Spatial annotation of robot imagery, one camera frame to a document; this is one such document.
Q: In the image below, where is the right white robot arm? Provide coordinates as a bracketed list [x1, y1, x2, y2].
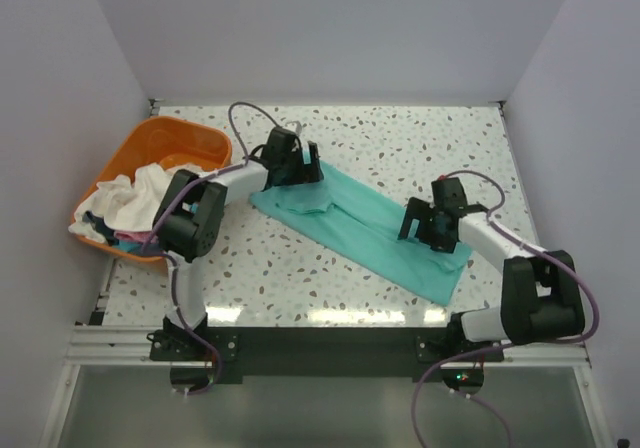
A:
[398, 176, 585, 361]

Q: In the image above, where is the aluminium frame rail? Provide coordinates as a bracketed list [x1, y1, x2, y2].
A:
[64, 326, 591, 368]

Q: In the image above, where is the pink shirt in basket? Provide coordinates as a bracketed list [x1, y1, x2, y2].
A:
[114, 231, 158, 244]

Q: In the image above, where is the white crumpled shirt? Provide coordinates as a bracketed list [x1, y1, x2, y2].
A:
[68, 163, 204, 242]

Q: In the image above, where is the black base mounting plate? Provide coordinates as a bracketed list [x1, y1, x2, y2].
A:
[147, 324, 493, 386]

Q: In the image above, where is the teal t shirt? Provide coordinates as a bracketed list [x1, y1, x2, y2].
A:
[250, 161, 472, 306]

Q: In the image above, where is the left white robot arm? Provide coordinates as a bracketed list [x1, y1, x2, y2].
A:
[152, 126, 324, 360]

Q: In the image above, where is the dark blue shirt in basket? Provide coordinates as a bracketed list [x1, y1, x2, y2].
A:
[82, 211, 118, 246]

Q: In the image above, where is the orange plastic laundry basket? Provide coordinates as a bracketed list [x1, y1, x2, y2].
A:
[73, 116, 233, 271]

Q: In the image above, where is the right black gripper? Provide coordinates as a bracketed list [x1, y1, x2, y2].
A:
[397, 197, 455, 255]

